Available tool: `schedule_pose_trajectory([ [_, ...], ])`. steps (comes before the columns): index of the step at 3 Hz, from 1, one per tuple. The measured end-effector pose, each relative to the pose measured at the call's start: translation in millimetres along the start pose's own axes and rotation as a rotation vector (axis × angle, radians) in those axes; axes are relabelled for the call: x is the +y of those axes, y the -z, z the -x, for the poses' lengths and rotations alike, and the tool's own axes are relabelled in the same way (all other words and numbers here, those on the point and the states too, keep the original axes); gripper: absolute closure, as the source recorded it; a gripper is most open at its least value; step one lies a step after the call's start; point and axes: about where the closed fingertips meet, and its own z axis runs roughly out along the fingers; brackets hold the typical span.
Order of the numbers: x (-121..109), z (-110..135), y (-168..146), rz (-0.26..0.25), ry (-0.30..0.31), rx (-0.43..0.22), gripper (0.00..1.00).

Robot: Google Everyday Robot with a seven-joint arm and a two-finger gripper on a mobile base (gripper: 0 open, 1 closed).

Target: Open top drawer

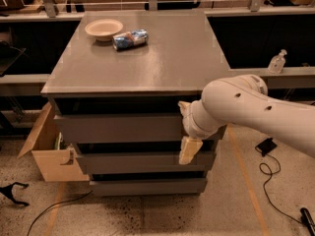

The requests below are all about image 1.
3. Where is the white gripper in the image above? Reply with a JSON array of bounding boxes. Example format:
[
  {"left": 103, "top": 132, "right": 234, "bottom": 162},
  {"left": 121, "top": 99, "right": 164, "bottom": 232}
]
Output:
[{"left": 178, "top": 100, "right": 225, "bottom": 165}]

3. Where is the grey top drawer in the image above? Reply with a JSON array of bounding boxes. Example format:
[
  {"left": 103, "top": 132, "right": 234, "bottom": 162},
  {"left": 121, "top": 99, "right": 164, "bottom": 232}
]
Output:
[{"left": 54, "top": 113, "right": 186, "bottom": 144}]

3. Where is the grey drawer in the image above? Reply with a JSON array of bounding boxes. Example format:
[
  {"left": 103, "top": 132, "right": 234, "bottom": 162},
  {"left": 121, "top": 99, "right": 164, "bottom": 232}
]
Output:
[
  {"left": 90, "top": 178, "right": 207, "bottom": 196},
  {"left": 77, "top": 151, "right": 216, "bottom": 174},
  {"left": 54, "top": 113, "right": 186, "bottom": 144}
]

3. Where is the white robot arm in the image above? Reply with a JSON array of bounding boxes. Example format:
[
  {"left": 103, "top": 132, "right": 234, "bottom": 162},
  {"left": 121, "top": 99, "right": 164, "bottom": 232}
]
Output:
[{"left": 178, "top": 75, "right": 315, "bottom": 165}]

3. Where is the grey middle drawer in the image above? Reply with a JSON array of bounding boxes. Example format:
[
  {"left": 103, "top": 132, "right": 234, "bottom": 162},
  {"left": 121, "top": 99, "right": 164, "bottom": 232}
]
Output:
[{"left": 77, "top": 151, "right": 216, "bottom": 174}]

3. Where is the grey bottom drawer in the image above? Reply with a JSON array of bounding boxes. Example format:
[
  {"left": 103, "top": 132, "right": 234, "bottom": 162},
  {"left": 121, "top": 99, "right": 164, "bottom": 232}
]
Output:
[{"left": 90, "top": 178, "right": 207, "bottom": 196}]

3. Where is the grey drawer cabinet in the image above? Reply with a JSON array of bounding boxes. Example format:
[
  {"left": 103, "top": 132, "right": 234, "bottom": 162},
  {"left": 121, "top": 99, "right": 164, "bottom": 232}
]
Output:
[{"left": 42, "top": 11, "right": 230, "bottom": 182}]

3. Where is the open cardboard box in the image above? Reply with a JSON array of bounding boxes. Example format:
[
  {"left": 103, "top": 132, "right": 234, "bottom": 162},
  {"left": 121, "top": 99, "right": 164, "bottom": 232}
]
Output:
[{"left": 18, "top": 103, "right": 90, "bottom": 182}]

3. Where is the black power adapter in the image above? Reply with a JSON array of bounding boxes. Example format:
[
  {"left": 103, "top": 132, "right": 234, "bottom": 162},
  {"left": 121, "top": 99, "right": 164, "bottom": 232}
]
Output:
[{"left": 255, "top": 138, "right": 277, "bottom": 156}]

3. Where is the crushed blue soda can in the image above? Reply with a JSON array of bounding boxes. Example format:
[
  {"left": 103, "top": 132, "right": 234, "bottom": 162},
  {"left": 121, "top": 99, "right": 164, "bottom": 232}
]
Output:
[{"left": 112, "top": 29, "right": 149, "bottom": 51}]

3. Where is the clear hand sanitizer bottle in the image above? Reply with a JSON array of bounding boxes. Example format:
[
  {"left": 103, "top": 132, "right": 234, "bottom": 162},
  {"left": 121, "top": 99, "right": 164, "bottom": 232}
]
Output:
[{"left": 268, "top": 49, "right": 287, "bottom": 74}]

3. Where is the beige paper bowl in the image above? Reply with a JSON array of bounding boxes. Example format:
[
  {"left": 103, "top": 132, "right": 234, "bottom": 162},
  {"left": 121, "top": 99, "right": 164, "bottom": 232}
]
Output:
[{"left": 85, "top": 19, "right": 123, "bottom": 41}]

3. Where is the black cylindrical floor object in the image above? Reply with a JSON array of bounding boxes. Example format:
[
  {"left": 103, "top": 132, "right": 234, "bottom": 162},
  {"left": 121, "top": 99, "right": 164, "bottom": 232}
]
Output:
[{"left": 300, "top": 207, "right": 315, "bottom": 236}]

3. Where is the black clamp tool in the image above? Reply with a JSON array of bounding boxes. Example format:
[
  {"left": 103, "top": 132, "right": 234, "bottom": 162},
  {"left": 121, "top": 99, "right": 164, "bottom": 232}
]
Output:
[{"left": 0, "top": 181, "right": 31, "bottom": 207}]

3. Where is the black adapter cable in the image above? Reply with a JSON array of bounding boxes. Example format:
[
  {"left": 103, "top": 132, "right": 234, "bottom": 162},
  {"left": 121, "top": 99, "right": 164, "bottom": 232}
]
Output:
[{"left": 258, "top": 150, "right": 304, "bottom": 225}]

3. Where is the black floor cable left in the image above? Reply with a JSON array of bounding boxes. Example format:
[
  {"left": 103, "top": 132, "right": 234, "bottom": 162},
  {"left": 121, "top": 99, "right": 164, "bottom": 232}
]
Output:
[{"left": 26, "top": 190, "right": 94, "bottom": 236}]

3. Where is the grey metal rail frame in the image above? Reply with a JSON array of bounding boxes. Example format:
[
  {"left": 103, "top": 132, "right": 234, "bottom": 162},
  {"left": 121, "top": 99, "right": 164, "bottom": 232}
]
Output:
[{"left": 0, "top": 0, "right": 315, "bottom": 97}]

